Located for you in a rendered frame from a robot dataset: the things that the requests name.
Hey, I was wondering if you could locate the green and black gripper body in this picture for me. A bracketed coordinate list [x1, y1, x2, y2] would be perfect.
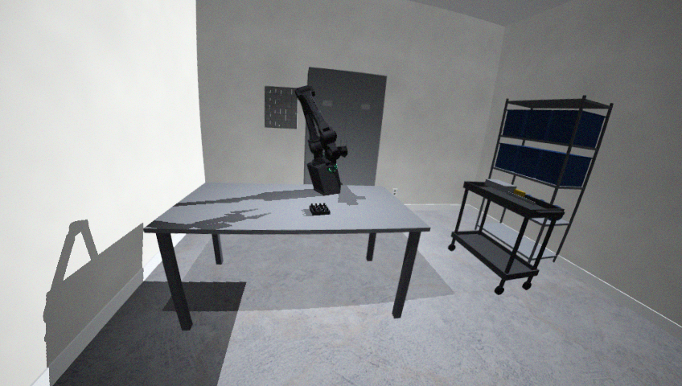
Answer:
[324, 151, 336, 168]

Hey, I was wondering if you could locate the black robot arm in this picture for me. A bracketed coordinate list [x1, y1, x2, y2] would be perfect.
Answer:
[295, 85, 347, 166]

